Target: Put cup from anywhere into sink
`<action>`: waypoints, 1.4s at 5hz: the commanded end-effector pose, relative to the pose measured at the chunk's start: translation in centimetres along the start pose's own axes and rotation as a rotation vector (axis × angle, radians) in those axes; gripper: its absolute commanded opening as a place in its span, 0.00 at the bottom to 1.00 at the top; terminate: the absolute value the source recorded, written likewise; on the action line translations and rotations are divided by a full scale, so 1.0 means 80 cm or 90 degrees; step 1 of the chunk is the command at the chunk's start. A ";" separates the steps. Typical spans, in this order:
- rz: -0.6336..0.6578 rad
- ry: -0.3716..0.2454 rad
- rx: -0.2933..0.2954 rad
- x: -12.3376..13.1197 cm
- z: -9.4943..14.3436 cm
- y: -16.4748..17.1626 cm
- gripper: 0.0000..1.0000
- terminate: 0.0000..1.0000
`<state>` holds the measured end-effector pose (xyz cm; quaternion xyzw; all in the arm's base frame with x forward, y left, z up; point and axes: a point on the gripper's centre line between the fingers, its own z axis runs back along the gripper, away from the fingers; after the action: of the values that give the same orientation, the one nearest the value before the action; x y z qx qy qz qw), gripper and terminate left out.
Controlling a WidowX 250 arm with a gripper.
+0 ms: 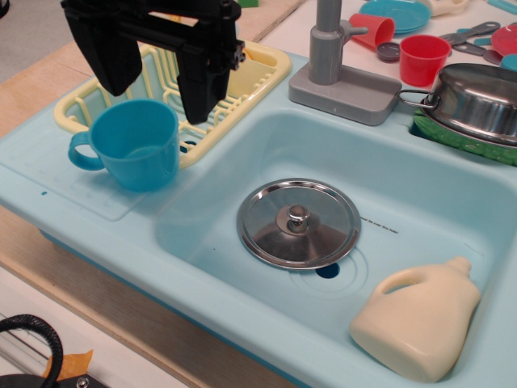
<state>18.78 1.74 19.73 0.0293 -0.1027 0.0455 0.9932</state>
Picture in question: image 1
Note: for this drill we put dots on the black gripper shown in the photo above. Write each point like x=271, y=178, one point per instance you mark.
x=202, y=33

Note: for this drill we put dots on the blue plastic cup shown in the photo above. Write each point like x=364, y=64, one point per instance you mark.
x=136, y=141

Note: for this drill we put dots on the light blue toy sink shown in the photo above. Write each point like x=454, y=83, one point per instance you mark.
x=420, y=203

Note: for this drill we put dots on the red cup lying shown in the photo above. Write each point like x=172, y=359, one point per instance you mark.
x=380, y=29

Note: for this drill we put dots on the red cup upright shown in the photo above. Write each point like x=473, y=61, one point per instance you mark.
x=421, y=58

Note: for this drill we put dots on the yellow dish rack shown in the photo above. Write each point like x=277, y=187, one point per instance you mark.
x=262, y=70

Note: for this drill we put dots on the green block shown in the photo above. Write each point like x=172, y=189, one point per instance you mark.
x=248, y=3

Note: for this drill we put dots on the steel pot lid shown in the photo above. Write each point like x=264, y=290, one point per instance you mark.
x=298, y=224

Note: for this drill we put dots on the grey toy faucet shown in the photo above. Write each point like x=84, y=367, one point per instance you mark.
x=328, y=85

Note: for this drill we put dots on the purple small lid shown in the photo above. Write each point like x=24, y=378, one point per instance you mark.
x=388, y=52

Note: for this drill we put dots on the blue plate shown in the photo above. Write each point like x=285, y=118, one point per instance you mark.
x=408, y=16

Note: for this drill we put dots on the cream toy item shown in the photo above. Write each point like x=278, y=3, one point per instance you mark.
x=445, y=7

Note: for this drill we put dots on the grey toy utensil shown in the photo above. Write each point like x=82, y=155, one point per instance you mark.
x=456, y=38

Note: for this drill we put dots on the orange tape piece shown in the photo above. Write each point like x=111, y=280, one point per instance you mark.
x=75, y=365

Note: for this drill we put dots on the steel pot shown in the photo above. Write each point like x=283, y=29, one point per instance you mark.
x=473, y=100

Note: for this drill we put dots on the red plate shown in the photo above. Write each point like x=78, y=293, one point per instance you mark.
x=504, y=40

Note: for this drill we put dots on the cream detergent bottle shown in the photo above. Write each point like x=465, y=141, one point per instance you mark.
x=415, y=321

